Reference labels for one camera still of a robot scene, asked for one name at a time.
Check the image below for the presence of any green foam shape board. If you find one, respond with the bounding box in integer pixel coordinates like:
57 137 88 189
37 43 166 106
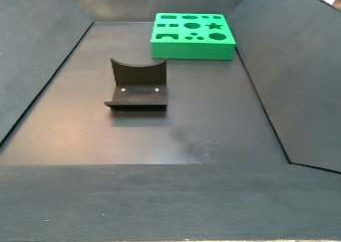
151 13 235 60

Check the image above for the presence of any black curved holder stand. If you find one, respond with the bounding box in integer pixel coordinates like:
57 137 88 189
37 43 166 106
104 59 168 109

